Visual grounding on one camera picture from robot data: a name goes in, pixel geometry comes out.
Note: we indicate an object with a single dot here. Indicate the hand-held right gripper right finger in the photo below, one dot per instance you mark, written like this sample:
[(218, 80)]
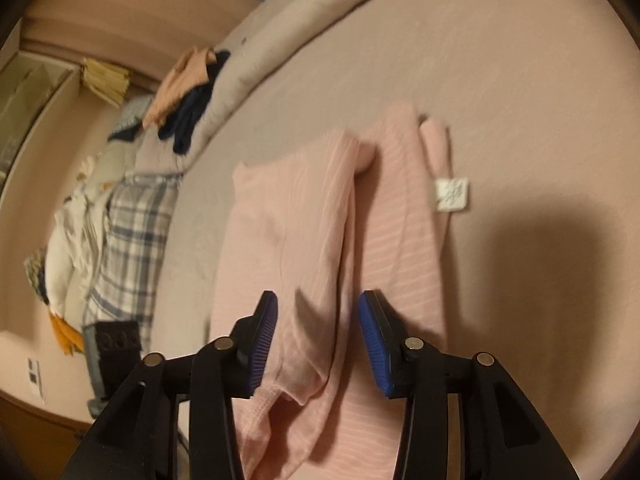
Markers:
[(372, 345)]

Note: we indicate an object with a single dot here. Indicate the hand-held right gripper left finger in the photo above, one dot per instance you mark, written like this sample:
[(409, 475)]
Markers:
[(262, 340)]

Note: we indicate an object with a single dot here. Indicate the pink striped long-sleeve shirt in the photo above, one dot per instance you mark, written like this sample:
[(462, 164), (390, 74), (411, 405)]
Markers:
[(310, 240)]

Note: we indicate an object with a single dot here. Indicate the orange cloth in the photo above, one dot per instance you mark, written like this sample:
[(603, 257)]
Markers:
[(67, 335)]

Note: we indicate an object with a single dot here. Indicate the white crumpled cloth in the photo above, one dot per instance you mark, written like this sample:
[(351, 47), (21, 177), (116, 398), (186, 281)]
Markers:
[(75, 240)]

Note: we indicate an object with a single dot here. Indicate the grey pillow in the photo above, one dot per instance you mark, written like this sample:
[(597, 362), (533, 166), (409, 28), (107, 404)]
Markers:
[(117, 165)]

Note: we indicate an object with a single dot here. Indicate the striped pillow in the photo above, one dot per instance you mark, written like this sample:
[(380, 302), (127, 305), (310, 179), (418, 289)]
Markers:
[(132, 115)]

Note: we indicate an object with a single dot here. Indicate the folded navy garment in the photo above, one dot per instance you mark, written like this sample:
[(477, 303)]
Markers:
[(192, 115)]

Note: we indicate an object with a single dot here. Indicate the yellow pleated cloth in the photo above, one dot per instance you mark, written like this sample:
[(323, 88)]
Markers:
[(107, 82)]

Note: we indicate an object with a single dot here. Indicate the folded peach garment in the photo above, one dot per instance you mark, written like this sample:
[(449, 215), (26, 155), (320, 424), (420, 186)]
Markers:
[(180, 85)]

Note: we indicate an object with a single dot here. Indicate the grey duvet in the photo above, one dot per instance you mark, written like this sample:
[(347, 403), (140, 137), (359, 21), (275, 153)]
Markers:
[(300, 25)]

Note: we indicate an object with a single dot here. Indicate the pink curtain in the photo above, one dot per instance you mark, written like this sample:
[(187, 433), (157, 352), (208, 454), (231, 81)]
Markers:
[(140, 10)]

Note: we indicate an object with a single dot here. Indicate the white wall switch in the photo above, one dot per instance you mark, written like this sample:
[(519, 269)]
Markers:
[(36, 377)]

